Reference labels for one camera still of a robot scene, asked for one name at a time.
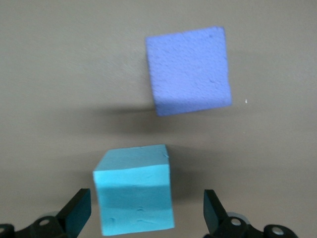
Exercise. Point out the brown table cover sheet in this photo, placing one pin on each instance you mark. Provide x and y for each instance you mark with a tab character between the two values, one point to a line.
49	74

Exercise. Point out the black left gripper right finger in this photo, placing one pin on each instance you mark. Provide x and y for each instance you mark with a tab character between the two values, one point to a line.
235	228

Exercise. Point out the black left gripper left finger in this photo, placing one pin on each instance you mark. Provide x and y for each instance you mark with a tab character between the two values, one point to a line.
49	228

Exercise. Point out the purple foam block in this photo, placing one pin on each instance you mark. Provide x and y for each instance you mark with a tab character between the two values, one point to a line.
188	72

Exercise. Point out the light blue foam block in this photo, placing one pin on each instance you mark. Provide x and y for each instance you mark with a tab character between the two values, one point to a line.
133	193

